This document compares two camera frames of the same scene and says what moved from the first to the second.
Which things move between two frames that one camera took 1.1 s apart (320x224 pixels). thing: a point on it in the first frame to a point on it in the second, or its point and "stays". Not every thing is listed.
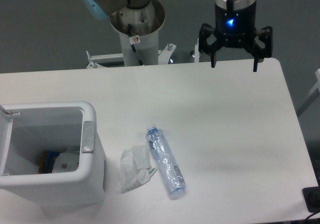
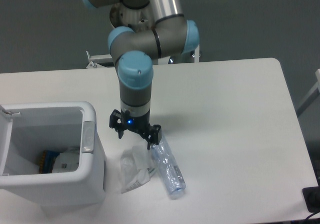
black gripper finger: x=261 y=51 to x=154 y=135
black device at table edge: x=311 y=197 stays
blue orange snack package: x=47 y=161 stays
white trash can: x=28 y=128 stays
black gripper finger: x=204 y=45 to x=114 y=116
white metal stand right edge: x=314 y=93 stays
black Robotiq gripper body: x=235 y=28 to x=140 y=124
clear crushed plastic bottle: x=169 y=168 stays
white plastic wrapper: x=135 y=167 stays
